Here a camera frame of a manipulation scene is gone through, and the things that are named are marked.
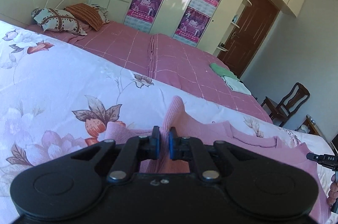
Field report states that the brown wooden door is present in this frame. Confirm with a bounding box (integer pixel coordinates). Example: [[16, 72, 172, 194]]
[[218, 0, 279, 77]]

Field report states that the orange striped pillow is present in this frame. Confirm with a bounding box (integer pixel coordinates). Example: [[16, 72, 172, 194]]
[[64, 3, 110, 31]]

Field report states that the person's right hand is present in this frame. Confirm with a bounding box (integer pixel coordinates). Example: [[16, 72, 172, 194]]
[[327, 174, 338, 207]]

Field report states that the pink checked bed sheet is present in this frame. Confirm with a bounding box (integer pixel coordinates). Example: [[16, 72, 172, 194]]
[[27, 22, 271, 122]]

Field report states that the wooden tv cabinet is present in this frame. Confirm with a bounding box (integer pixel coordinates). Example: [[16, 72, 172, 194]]
[[296, 115, 329, 143]]

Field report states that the black television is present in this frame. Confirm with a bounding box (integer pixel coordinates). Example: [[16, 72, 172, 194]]
[[330, 134, 338, 155]]

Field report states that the green folded garment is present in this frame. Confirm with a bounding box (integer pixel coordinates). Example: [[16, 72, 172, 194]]
[[210, 63, 239, 81]]

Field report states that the white patterned pillow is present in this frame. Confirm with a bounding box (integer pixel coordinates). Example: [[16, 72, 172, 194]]
[[31, 8, 86, 36]]

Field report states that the dark wooden chair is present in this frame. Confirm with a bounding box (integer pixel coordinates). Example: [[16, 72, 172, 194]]
[[261, 82, 311, 127]]

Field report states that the white floral quilt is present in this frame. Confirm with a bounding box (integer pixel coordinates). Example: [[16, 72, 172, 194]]
[[1, 22, 330, 223]]

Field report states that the white folded garment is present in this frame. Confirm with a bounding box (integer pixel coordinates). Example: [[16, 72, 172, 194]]
[[222, 76, 252, 95]]

